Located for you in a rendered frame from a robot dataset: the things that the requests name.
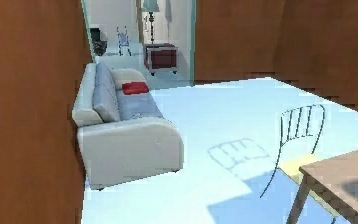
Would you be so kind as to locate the red cushion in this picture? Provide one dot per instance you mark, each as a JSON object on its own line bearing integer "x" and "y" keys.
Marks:
{"x": 135, "y": 88}

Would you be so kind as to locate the dark red cabinet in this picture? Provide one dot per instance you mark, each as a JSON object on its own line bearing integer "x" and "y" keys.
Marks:
{"x": 161, "y": 58}

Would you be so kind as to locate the white sofa with blue cushions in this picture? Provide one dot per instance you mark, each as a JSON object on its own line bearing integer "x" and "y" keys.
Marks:
{"x": 130, "y": 146}

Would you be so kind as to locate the blue folding chair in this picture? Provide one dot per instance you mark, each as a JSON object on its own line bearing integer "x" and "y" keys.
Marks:
{"x": 123, "y": 40}

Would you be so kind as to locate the floor lamp with teal shade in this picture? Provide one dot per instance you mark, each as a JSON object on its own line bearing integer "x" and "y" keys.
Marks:
{"x": 151, "y": 10}

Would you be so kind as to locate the dark house plant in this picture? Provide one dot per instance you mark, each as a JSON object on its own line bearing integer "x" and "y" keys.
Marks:
{"x": 98, "y": 42}

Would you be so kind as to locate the light wooden table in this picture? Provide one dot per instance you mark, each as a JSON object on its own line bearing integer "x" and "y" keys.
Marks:
{"x": 340, "y": 180}

